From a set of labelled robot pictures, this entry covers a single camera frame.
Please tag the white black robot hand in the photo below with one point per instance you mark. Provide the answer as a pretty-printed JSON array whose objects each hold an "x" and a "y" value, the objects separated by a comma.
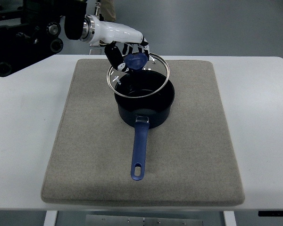
[{"x": 119, "y": 40}]

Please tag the glass pot lid blue knob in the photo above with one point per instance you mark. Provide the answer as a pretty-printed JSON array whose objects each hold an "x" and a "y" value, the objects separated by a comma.
[{"x": 143, "y": 83}]

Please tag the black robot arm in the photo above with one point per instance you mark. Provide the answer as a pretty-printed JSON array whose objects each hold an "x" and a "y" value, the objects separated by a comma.
[{"x": 31, "y": 34}]

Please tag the khaki trouser leg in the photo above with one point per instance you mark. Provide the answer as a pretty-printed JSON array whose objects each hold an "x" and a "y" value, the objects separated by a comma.
[{"x": 108, "y": 10}]

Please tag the dark blue saucepan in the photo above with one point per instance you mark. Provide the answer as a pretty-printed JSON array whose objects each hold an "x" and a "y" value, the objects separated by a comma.
[{"x": 143, "y": 114}]

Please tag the beige felt mat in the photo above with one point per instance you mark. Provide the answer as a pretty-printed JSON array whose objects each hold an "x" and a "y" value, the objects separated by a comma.
[{"x": 188, "y": 160}]

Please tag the metal plate under table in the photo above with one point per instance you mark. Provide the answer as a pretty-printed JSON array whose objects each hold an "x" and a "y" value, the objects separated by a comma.
[{"x": 102, "y": 220}]

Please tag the white table leg left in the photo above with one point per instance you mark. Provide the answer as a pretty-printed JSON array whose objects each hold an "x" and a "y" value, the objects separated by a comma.
[{"x": 50, "y": 218}]

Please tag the white table leg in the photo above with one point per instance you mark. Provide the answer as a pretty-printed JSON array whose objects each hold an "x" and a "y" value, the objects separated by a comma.
[
  {"x": 50, "y": 218},
  {"x": 229, "y": 218}
]

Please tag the white table leg right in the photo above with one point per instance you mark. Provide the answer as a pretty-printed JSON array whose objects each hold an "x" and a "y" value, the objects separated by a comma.
[{"x": 229, "y": 218}]

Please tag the black table control panel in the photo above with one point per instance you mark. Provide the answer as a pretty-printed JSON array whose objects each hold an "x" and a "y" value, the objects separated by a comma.
[{"x": 276, "y": 213}]

